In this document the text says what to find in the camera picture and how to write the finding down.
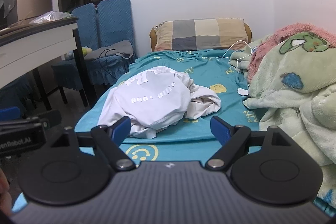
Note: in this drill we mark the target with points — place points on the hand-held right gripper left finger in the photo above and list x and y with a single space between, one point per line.
122 130

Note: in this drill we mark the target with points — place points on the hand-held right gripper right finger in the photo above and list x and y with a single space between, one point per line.
219 132

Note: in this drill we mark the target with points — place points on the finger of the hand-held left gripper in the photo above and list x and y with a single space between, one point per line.
50 117
9 112

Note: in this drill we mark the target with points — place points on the white t-shirt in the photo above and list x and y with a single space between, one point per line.
155 100

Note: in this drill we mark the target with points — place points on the blue covered chair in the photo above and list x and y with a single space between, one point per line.
15 92
84 24
115 19

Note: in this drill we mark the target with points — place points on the small white cloth piece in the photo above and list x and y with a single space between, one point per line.
242 92

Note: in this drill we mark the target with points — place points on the white table with dark legs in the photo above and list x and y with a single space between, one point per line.
34 48

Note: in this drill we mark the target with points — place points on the yellow-green plush toy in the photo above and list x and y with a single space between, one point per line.
86 50

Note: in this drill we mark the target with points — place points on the teal printed bed sheet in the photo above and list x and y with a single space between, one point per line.
168 66

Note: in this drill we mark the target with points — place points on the grey garment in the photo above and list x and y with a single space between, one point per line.
118 49

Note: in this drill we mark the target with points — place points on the green plush blanket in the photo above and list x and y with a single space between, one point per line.
302 98

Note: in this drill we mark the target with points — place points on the brown cushion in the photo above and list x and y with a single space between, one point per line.
152 37

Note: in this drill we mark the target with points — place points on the checkered pillow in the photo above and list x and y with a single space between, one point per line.
199 33

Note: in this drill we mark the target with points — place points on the clear plastic bag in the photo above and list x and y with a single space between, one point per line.
51 16

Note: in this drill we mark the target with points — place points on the pink plush blanket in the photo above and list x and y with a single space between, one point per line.
275 37

